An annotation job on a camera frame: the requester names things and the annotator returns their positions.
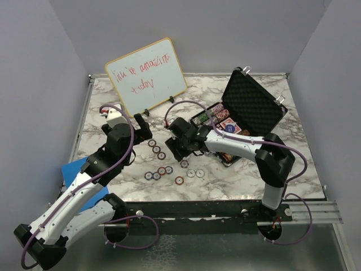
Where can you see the white whiteboard yellow frame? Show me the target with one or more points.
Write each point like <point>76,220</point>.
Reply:
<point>147,77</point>

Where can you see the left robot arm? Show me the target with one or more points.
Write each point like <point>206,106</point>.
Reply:
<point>48,238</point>

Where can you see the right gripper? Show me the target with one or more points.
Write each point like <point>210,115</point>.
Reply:
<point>172,144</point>

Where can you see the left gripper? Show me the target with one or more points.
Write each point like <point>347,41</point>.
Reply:
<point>143,133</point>

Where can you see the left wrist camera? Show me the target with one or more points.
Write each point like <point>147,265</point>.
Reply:
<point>112,116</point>

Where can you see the white 1 poker chip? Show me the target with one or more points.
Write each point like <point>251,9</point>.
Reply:
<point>191,173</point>
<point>200,173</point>

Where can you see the blue plastic box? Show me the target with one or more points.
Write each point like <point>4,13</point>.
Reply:
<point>70,171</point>

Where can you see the red 5 poker chip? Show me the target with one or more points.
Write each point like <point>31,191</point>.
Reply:
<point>179,180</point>
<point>161,171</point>

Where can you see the black poker chip case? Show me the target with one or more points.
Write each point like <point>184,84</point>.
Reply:
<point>250,106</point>

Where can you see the blue small blind button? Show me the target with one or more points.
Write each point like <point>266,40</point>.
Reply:
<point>230,128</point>

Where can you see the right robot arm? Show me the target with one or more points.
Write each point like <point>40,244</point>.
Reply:
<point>272,157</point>

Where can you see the red playing card deck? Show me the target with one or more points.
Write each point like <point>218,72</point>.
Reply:
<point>230,121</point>

